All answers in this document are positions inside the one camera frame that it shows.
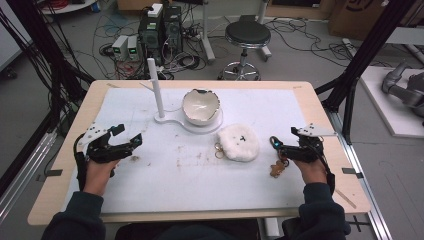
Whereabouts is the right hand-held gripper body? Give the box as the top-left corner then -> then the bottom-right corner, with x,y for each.
279,123 -> 338,164

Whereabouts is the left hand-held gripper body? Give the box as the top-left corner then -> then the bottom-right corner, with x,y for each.
77,121 -> 136,164

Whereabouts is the brown gingerbread keychain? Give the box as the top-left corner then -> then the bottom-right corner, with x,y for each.
268,158 -> 290,179

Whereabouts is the person's left hand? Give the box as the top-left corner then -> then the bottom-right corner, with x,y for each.
82,157 -> 121,197

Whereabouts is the person's right hand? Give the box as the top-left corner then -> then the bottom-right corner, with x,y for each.
291,159 -> 330,186

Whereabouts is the white fluffy pouch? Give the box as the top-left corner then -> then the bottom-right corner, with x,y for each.
213,123 -> 261,163

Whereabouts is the white table mat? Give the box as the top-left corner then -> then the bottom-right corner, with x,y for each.
65,87 -> 311,214

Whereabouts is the wooden table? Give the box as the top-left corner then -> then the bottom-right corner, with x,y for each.
27,79 -> 372,227

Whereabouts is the white eggshell bowl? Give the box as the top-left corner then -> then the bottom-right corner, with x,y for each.
181,88 -> 222,127

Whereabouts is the grey power supply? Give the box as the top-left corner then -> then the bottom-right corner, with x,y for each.
111,34 -> 129,62
126,35 -> 141,62

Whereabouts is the white platform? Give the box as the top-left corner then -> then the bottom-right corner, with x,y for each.
359,65 -> 424,139

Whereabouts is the black computer tower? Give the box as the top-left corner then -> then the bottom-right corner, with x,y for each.
137,3 -> 165,66
162,5 -> 184,56

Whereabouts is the person's dark clothing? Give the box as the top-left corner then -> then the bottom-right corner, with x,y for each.
114,219 -> 262,240

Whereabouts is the black round stool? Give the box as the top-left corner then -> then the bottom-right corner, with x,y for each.
218,20 -> 272,81

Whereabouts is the white stand leg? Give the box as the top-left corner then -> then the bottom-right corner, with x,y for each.
199,0 -> 217,65

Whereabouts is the cardboard box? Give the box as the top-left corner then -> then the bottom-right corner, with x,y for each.
327,0 -> 424,42

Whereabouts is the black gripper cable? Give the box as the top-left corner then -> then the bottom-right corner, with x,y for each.
318,146 -> 336,196
73,132 -> 89,192

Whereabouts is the white stand with post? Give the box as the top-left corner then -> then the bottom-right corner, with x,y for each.
139,57 -> 224,135

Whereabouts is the aluminium rail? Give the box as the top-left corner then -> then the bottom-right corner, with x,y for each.
0,130 -> 58,223
326,109 -> 394,240

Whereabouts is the black frame post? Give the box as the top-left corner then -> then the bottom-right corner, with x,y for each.
314,0 -> 418,145
5,0 -> 96,134

